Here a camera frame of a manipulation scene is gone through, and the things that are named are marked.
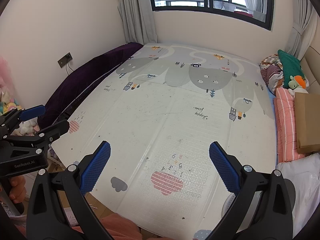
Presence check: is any beige padded headboard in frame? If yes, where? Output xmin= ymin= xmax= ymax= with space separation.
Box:
xmin=300 ymin=45 xmax=320 ymax=95

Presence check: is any brown cardboard box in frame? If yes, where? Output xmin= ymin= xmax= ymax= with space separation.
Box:
xmin=294 ymin=92 xmax=320 ymax=155

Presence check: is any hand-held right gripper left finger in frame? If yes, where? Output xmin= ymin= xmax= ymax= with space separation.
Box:
xmin=26 ymin=140 xmax=112 ymax=240

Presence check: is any green orange plush toy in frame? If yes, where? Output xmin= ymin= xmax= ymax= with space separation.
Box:
xmin=287 ymin=75 xmax=309 ymax=90

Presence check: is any white plastic bag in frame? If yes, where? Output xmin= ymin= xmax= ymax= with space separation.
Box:
xmin=275 ymin=152 xmax=320 ymax=235

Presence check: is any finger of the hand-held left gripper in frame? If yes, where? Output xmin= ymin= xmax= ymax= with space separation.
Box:
xmin=0 ymin=119 xmax=70 ymax=155
xmin=0 ymin=105 xmax=46 ymax=135

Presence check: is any pink striped quilt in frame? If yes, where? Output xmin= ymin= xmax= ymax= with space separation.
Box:
xmin=273 ymin=87 xmax=305 ymax=163

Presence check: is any person's left hand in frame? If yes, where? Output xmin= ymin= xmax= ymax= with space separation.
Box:
xmin=7 ymin=175 xmax=27 ymax=204

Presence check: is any grey curtain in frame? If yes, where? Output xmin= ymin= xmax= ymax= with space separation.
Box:
xmin=287 ymin=0 xmax=320 ymax=60
xmin=117 ymin=0 xmax=158 ymax=44

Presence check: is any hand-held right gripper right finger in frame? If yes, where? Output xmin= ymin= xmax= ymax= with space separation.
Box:
xmin=208 ymin=141 xmax=294 ymax=240

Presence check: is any person's pink clothed leg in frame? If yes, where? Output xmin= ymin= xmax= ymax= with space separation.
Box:
xmin=75 ymin=212 xmax=143 ymax=240

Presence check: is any grey plastic cup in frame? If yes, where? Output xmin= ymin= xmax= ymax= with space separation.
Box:
xmin=221 ymin=190 xmax=263 ymax=220

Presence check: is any dark wall socket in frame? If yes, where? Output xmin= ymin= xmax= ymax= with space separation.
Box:
xmin=57 ymin=52 xmax=73 ymax=68

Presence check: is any printed play mat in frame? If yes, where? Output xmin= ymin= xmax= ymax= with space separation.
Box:
xmin=51 ymin=42 xmax=278 ymax=240

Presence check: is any green knitted cloth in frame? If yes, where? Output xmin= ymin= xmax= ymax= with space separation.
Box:
xmin=277 ymin=49 xmax=307 ymax=89

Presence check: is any blue sheet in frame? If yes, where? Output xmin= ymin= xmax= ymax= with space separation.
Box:
xmin=266 ymin=87 xmax=277 ymax=110

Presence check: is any purple velvet cloth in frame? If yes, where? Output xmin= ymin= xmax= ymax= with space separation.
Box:
xmin=37 ymin=42 xmax=144 ymax=130

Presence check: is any pile of plush toys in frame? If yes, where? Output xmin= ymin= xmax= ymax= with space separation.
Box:
xmin=0 ymin=90 xmax=40 ymax=137

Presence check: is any striped blanket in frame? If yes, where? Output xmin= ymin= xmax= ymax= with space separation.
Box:
xmin=259 ymin=54 xmax=284 ymax=89

